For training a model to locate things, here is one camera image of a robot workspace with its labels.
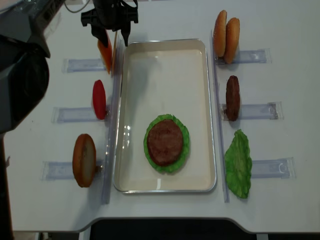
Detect bun half left front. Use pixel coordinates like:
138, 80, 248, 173
72, 133, 97, 188

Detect clear holder rail left bun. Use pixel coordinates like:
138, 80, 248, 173
41, 160, 105, 181

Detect red tomato slice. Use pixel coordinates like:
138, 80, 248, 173
92, 79, 107, 120

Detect front bun half right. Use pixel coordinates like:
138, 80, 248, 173
224, 17, 240, 64

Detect brown meat patty on tray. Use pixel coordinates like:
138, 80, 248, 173
146, 119, 184, 167

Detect clear holder rail patty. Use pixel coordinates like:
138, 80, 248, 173
236, 101, 284, 120

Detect bun half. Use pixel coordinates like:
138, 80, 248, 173
224, 17, 240, 64
213, 10, 227, 58
72, 133, 97, 188

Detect upright brown meat patty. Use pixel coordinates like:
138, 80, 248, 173
226, 75, 240, 122

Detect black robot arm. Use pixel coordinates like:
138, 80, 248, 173
0, 0, 139, 134

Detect clear holder rail right buns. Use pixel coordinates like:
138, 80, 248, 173
215, 48, 272, 65

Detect clear holder rail cheese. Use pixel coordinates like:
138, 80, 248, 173
62, 58, 107, 73

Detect clear holder rail tomato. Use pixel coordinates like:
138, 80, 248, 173
51, 107, 102, 124

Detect metal baking tray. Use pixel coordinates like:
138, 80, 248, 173
113, 39, 217, 194

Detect clear holder rail lettuce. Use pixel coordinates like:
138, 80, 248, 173
251, 157, 296, 179

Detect back bun half right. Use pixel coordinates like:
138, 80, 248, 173
213, 10, 227, 58

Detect green lettuce leaf on tray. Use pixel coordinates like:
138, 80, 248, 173
143, 114, 190, 174

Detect orange cheese slice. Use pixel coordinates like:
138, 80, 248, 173
111, 31, 118, 76
97, 31, 113, 75

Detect upright green lettuce leaf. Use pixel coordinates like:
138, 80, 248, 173
224, 129, 253, 199

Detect dark object at left edge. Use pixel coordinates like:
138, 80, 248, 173
0, 134, 14, 240

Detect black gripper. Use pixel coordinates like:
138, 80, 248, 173
81, 0, 139, 48

